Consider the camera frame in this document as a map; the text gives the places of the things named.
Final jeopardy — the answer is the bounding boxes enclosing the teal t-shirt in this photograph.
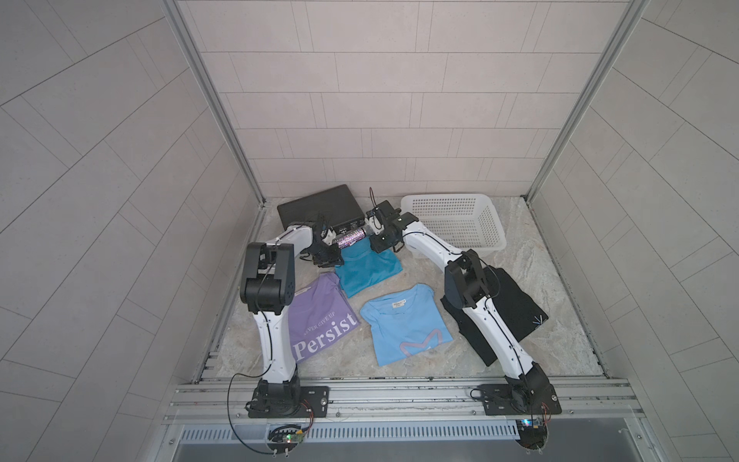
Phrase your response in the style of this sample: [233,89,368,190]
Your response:
[335,238,402,298]

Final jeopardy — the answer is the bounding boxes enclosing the purple Persist t-shirt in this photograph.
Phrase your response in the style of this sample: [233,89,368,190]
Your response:
[288,273,361,363]

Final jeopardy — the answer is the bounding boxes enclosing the white plastic laundry basket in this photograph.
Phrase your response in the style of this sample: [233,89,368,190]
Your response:
[400,194,507,256]

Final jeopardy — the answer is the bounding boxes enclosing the light blue t-shirt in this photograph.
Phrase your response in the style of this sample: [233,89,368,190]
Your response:
[360,284,452,367]

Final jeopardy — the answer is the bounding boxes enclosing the black t-shirt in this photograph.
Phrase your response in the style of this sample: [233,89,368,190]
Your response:
[441,267,548,367]

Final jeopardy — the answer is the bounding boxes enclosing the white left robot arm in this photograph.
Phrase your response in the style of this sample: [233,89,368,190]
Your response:
[239,215,344,384]

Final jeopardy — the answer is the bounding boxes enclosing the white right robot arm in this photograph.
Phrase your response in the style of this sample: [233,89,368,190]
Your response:
[367,201,548,408]

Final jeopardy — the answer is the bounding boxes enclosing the purple glitter cylinder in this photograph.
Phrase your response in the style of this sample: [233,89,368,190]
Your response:
[334,227,367,249]

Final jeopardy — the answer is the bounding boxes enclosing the black briefcase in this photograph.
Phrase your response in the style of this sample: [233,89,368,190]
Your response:
[276,185,365,234]

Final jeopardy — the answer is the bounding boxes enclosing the left circuit board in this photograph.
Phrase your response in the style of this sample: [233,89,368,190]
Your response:
[267,425,310,456]

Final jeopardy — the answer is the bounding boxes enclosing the circuit board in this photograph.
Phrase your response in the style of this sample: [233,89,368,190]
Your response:
[516,419,548,450]
[267,425,310,456]

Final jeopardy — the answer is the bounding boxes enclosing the right circuit board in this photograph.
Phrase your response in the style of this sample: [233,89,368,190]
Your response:
[516,419,548,450]

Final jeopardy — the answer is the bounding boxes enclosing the aluminium corner profile left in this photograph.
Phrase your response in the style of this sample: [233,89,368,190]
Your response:
[162,0,267,208]

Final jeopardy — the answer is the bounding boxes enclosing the aluminium corner profile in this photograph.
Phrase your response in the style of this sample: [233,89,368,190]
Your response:
[523,0,650,206]
[162,0,267,208]

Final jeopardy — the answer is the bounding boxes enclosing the aluminium corner profile right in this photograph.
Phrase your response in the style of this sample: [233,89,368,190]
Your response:
[523,0,650,206]

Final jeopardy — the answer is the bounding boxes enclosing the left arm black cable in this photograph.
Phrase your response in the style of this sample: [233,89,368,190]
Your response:
[226,372,290,456]

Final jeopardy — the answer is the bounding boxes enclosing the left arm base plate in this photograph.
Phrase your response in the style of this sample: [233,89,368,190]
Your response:
[246,380,330,419]

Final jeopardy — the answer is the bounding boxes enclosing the aluminium front rail frame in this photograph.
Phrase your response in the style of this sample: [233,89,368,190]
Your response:
[146,377,662,461]

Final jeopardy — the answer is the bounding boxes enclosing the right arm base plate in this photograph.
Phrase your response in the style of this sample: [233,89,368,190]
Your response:
[470,383,562,416]

